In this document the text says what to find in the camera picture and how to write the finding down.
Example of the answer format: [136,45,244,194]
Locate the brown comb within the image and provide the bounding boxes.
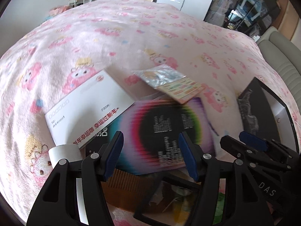
[100,169,163,213]

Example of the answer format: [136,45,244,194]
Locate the white envelope red text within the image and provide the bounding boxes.
[45,70,134,148]

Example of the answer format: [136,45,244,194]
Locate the dark glass display cabinet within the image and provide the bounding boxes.
[204,0,281,38]

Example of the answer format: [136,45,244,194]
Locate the colourful Smart Devil box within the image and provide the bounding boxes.
[85,97,215,175]

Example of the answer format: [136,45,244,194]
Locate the pink cartoon print blanket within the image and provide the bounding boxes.
[1,0,300,221]

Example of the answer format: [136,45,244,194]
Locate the white paper roll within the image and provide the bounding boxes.
[48,144,89,226]

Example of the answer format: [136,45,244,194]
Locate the yellow green snack bag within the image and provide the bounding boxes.
[213,193,225,225]

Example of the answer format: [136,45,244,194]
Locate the pink plush toys on floor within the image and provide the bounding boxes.
[44,5,71,22]

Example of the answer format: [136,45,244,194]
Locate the small black tray box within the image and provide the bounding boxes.
[133,173,201,225]

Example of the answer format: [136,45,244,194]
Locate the grey upholstered headboard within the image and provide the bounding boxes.
[257,27,300,95]

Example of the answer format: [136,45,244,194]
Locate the black Daphne shoe box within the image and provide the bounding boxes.
[237,78,299,153]

